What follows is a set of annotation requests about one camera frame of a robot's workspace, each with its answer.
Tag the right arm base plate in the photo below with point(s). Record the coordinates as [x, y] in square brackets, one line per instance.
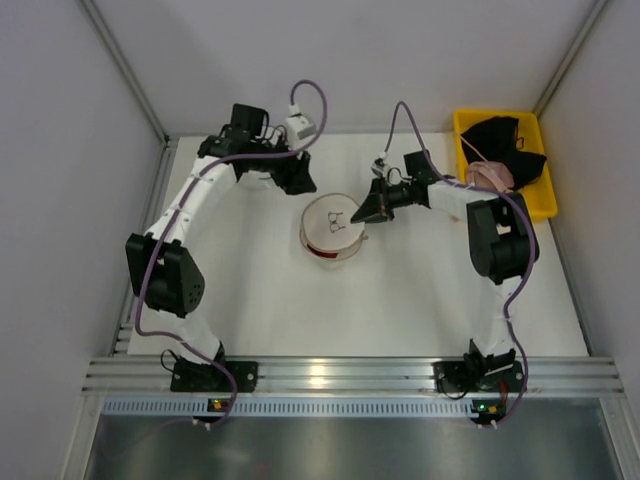
[477, 373]

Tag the red lace bra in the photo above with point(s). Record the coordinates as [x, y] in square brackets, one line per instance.
[329, 256]

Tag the white mesh bag blue trim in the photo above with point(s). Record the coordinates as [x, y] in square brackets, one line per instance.
[256, 181]

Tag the pink bra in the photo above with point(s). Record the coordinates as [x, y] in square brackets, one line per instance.
[486, 174]

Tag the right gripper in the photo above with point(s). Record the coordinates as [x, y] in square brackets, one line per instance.
[382, 198]

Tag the black bra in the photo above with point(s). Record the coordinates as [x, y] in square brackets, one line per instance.
[498, 139]

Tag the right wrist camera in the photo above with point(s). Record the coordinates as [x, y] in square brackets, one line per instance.
[380, 167]

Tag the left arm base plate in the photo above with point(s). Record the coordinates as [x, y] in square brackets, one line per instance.
[189, 377]

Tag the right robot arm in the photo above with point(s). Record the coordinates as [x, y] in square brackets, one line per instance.
[501, 240]

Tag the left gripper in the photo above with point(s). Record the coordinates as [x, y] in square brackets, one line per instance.
[293, 173]

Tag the aluminium front rail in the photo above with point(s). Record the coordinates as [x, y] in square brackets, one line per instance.
[561, 377]

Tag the yellow plastic bin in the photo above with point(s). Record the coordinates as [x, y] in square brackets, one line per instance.
[540, 196]

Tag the slotted cable duct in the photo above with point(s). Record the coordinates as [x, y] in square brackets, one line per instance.
[297, 407]

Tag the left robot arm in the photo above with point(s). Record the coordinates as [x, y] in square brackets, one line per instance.
[164, 275]

